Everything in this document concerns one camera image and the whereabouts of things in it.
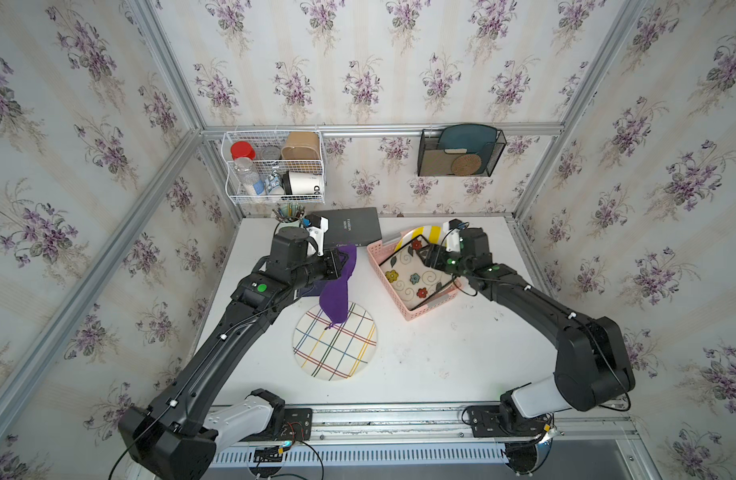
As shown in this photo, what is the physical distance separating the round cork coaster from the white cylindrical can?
0.45 m

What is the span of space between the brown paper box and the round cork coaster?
1.48 ft

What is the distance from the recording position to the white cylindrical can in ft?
3.08

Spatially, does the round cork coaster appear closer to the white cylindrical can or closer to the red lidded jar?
the white cylindrical can

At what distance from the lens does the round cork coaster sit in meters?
0.97

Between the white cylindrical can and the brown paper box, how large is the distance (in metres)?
0.06

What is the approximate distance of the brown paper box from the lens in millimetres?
899
